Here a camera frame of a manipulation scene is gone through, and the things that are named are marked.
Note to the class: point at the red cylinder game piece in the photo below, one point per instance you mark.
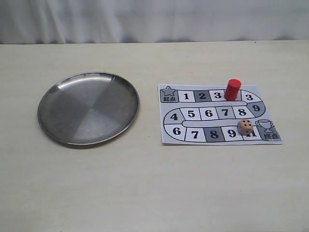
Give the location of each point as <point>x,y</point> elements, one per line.
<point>232,89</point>

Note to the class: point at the wooden die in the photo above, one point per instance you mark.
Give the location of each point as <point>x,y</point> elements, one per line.
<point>245,127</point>

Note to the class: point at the paper game board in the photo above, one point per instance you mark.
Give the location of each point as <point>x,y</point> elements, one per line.
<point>200,115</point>

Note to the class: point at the round stainless steel plate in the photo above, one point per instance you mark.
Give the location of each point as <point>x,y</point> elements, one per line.
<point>88,109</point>

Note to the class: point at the white curtain backdrop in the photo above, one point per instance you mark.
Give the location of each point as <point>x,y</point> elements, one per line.
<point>151,21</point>

